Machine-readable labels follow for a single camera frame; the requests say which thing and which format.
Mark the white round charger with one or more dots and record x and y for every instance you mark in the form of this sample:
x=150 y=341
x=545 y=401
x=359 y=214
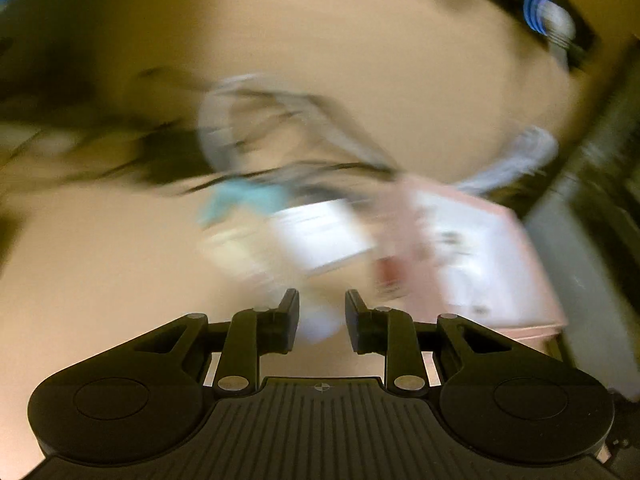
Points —
x=320 y=322

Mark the dark object with blue lights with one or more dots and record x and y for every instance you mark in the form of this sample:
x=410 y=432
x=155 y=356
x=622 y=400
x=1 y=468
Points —
x=505 y=5

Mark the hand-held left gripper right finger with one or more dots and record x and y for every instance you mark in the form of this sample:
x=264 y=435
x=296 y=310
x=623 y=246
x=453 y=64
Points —
x=357 y=327

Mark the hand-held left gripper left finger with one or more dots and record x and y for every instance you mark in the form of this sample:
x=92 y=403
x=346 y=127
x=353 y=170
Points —
x=285 y=325

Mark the pink cardboard box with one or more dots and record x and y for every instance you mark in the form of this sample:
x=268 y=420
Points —
x=475 y=260

